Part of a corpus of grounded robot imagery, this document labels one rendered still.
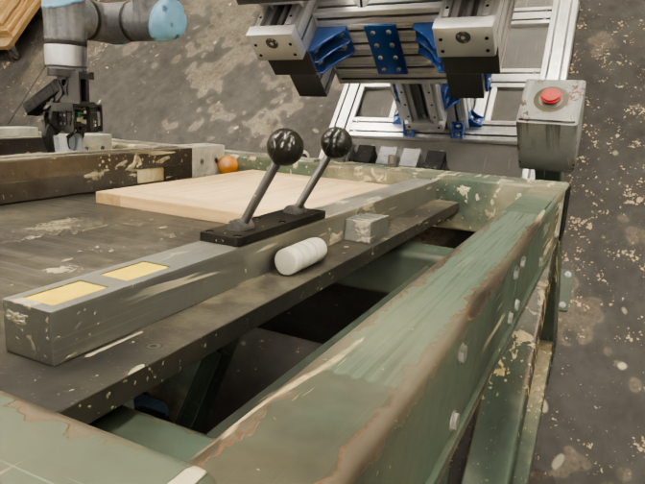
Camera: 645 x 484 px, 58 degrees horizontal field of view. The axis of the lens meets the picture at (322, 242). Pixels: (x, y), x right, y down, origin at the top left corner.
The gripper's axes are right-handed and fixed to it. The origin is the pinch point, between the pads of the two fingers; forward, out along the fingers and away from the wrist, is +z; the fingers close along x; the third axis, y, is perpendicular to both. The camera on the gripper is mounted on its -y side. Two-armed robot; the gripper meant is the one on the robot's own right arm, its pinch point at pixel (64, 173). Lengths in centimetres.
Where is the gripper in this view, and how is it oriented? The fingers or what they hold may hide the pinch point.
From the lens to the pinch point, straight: 128.8
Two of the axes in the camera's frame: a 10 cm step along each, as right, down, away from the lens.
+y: 8.9, 1.4, -4.2
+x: 4.4, -1.9, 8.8
